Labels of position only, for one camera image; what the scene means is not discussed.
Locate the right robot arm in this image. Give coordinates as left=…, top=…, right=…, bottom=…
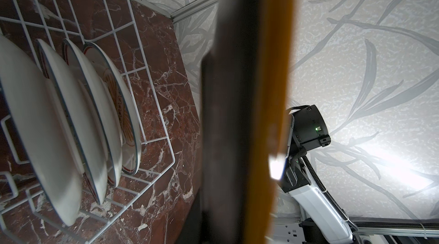
left=278, top=105, right=358, bottom=244

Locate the white round plate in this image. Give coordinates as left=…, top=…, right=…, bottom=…
left=82, top=42, right=142, bottom=175
left=1, top=36, right=82, bottom=226
left=36, top=39, right=107, bottom=205
left=62, top=38, right=122, bottom=187

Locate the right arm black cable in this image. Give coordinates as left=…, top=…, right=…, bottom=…
left=301, top=154, right=359, bottom=231

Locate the white wire dish rack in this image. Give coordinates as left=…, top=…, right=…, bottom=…
left=1, top=0, right=176, bottom=244

